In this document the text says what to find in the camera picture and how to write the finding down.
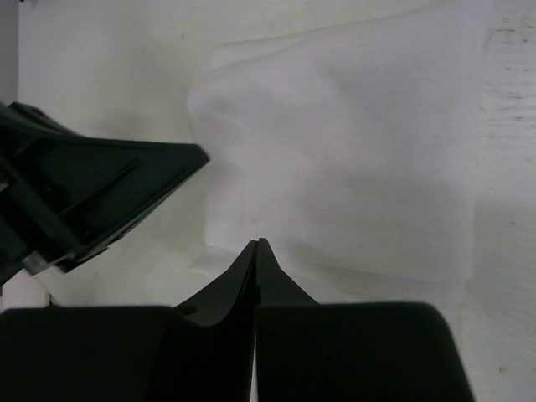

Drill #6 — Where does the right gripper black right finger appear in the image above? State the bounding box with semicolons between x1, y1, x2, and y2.
255;239;473;401

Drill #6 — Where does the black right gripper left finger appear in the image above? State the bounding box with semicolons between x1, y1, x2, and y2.
1;242;256;401

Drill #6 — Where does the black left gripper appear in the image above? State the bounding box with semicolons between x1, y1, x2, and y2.
1;102;209;286

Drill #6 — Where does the white tank top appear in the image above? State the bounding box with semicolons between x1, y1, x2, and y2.
188;10;488;308

